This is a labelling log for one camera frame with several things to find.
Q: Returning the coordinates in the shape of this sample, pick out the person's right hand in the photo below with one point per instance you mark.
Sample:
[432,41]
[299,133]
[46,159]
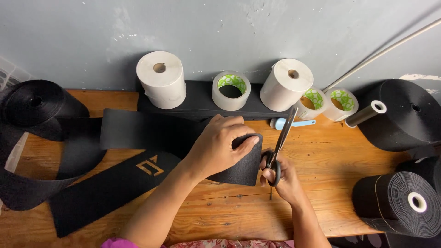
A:
[287,184]

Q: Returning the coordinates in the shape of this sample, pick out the person's left hand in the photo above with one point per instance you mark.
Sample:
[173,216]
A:
[213,148]

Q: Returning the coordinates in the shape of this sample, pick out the person's right fingers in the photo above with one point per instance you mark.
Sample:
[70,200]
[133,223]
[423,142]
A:
[266,172]

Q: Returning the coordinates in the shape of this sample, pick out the clear tape roll green core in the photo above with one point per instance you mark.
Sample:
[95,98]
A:
[225,101]
[315,98]
[344,100]

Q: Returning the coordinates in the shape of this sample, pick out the person's pink floral clothing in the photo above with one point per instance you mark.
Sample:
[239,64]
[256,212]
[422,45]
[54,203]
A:
[224,244]

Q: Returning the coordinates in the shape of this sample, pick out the white paper roll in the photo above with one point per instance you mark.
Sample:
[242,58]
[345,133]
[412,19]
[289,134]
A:
[162,81]
[284,86]

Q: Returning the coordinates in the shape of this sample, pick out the folded black fabric stack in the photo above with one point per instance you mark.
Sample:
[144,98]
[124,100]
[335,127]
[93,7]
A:
[199,96]

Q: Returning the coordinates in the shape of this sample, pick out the grey film roll white core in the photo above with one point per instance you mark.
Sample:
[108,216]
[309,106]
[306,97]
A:
[363,115]

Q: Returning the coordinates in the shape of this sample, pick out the black elastic band piece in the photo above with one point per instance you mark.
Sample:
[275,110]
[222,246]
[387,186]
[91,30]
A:
[148,129]

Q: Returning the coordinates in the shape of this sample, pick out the black hook-and-loop roll white core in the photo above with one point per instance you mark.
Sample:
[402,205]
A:
[389,199]

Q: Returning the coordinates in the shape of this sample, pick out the large black webbing roll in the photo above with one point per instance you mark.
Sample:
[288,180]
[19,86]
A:
[399,117]
[34,103]

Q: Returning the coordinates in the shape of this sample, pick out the thin white rod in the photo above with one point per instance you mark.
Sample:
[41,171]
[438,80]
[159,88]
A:
[382,51]

